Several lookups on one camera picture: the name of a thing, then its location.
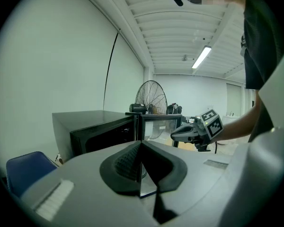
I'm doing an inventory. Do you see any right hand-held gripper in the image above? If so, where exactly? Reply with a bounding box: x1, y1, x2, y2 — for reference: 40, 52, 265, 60
170, 108, 224, 152

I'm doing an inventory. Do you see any white table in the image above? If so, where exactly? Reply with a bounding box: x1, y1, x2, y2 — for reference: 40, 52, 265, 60
222, 112, 241, 125

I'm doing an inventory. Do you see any long ceiling light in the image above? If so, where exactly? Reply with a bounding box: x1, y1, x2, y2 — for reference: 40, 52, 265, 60
191, 45, 213, 70

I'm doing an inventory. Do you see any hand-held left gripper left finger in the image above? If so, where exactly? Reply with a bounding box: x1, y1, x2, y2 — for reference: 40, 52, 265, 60
20, 140, 158, 225

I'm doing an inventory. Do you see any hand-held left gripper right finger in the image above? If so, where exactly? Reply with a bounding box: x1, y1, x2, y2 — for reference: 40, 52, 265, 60
141, 140, 239, 218

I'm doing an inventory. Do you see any black fridge with glass door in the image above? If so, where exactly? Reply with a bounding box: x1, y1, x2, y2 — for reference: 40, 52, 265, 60
52, 110, 183, 163

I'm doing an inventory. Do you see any person's right forearm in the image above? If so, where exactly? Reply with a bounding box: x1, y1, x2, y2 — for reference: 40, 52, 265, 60
214, 100, 261, 143

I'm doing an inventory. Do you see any large black floor fan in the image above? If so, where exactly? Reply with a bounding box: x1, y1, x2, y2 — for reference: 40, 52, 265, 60
129, 80, 169, 116

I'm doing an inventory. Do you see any blue chair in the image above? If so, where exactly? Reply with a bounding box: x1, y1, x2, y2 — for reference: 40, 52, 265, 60
6, 151, 59, 198

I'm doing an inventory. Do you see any thin black wall cable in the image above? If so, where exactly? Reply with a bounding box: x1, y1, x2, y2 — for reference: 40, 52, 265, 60
103, 28, 122, 111

